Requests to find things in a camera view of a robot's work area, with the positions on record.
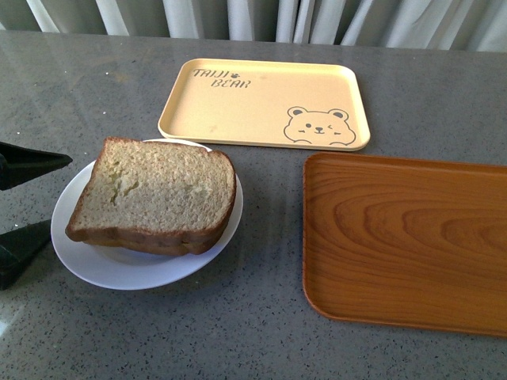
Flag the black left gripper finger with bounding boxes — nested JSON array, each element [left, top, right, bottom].
[[1, 220, 51, 291], [1, 142, 72, 191]]

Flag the white round plate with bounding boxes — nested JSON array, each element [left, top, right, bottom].
[[51, 139, 242, 290]]

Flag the brown bread slice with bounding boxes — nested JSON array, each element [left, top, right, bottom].
[[82, 211, 231, 256], [66, 137, 236, 241]]

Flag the yellow bear tray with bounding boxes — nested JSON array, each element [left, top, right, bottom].
[[158, 59, 371, 151]]

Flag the brown wooden tray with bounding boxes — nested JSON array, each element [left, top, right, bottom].
[[303, 153, 506, 336]]

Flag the grey white curtain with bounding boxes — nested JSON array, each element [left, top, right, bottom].
[[1, 0, 506, 52]]

